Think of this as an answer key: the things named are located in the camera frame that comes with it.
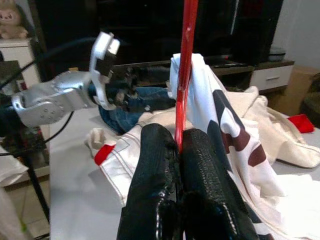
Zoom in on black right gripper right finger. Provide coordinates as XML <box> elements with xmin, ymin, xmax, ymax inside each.
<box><xmin>179</xmin><ymin>128</ymin><xmax>261</xmax><ymax>240</ymax></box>

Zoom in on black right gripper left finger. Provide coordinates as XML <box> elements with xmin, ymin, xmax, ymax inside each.
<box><xmin>117</xmin><ymin>123</ymin><xmax>181</xmax><ymax>240</ymax></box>

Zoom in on red plastic hanger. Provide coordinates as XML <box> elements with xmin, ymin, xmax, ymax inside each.
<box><xmin>174</xmin><ymin>0</ymin><xmax>200</xmax><ymax>154</ymax></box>

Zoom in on white shirt dark print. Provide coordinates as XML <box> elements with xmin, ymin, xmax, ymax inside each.
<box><xmin>166</xmin><ymin>52</ymin><xmax>320</xmax><ymax>240</ymax></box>

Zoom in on blue denim jeans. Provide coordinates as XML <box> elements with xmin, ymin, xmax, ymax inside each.
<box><xmin>98</xmin><ymin>84</ymin><xmax>177</xmax><ymax>135</ymax></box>

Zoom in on black television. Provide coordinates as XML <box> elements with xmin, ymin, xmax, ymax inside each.
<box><xmin>96</xmin><ymin>0</ymin><xmax>237</xmax><ymax>67</ymax></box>

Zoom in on white table black legs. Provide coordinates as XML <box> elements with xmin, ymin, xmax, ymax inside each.
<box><xmin>48</xmin><ymin>104</ymin><xmax>320</xmax><ymax>240</ymax></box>

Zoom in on cream white garment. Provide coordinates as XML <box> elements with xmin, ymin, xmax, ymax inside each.
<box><xmin>224</xmin><ymin>86</ymin><xmax>320</xmax><ymax>169</ymax></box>

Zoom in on beige plush toy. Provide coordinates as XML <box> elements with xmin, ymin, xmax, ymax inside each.
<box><xmin>0</xmin><ymin>0</ymin><xmax>29</xmax><ymax>40</ymax></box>

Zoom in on red garment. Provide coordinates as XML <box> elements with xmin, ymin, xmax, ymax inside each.
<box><xmin>287</xmin><ymin>114</ymin><xmax>316</xmax><ymax>134</ymax></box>

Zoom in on low cabinet white drawers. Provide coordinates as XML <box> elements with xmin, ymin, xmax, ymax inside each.
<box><xmin>212</xmin><ymin>59</ymin><xmax>296</xmax><ymax>94</ymax></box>

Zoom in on tan cardboard box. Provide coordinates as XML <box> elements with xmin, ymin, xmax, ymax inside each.
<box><xmin>268</xmin><ymin>65</ymin><xmax>320</xmax><ymax>118</ymax></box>

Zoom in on grey pot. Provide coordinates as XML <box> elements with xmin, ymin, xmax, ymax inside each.
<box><xmin>268</xmin><ymin>47</ymin><xmax>287</xmax><ymax>62</ymax></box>

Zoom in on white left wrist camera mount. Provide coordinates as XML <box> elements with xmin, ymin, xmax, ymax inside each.
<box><xmin>88</xmin><ymin>31</ymin><xmax>121</xmax><ymax>111</ymax></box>

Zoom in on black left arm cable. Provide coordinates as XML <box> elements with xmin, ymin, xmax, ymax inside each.
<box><xmin>0</xmin><ymin>109</ymin><xmax>75</xmax><ymax>157</ymax></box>

